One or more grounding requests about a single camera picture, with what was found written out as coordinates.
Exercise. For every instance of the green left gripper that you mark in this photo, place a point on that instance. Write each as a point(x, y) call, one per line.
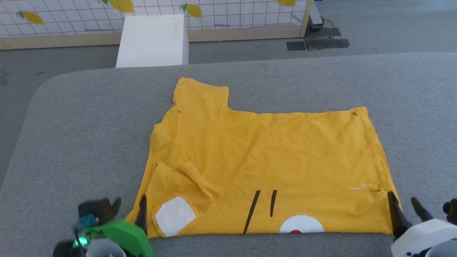
point(125, 237)

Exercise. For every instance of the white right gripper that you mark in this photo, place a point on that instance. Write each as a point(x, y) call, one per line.
point(425, 237)

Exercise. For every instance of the yellow t-shirt garment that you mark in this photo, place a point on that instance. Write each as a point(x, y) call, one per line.
point(267, 157)

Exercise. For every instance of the grey fabric sofa surface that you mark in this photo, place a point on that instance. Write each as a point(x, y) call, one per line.
point(78, 142)

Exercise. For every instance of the white rectangular box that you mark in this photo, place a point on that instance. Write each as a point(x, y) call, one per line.
point(153, 41)

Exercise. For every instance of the long black floor mat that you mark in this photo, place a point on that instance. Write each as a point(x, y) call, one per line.
point(327, 44)

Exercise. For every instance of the dark floor mat under stand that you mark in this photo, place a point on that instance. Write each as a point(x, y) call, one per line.
point(325, 32)

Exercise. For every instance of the small black floor mat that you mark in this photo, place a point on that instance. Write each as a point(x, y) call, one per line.
point(296, 45)

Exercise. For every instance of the grey metal stand foot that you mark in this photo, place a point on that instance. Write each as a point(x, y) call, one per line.
point(316, 18)

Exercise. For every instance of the lemon-print grid partition panel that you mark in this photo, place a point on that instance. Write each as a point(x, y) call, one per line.
point(232, 18)

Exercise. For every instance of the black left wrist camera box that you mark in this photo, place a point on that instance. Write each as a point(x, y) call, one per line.
point(98, 210)

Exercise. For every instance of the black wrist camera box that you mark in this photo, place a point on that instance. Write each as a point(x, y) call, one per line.
point(451, 211)
point(98, 210)

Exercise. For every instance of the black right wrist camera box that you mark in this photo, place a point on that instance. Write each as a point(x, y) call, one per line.
point(451, 211)

